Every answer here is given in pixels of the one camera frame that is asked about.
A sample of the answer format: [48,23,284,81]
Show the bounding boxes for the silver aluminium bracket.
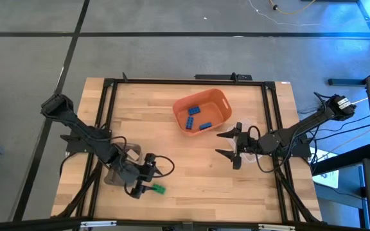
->
[257,223,296,231]
[80,220,118,229]

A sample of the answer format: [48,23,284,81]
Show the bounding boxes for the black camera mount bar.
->
[193,72,253,81]

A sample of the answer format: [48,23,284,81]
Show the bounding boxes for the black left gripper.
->
[129,153,165,200]

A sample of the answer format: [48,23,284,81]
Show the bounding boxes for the orange plastic bin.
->
[172,88,233,137]

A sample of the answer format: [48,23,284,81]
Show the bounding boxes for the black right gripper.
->
[215,122,261,171]

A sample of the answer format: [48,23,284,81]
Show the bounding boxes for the green toy brick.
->
[152,183,167,196]

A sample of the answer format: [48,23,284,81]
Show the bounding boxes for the white paper sheet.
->
[313,148,340,189]

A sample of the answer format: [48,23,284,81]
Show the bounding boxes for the grey translucent plastic bin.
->
[103,143,142,188]

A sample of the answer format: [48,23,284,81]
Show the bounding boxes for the black aluminium table frame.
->
[51,72,323,224]

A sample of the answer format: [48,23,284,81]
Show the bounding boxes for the clear plastic bin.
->
[231,119,263,164]

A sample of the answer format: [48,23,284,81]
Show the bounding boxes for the black rig crossbeam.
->
[0,216,370,231]

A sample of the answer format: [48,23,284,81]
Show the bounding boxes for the black diagonal beam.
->
[312,142,370,176]

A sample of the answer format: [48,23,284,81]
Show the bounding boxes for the black floor beam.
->
[328,60,370,87]

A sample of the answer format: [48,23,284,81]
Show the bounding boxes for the thin white cable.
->
[248,0,321,26]

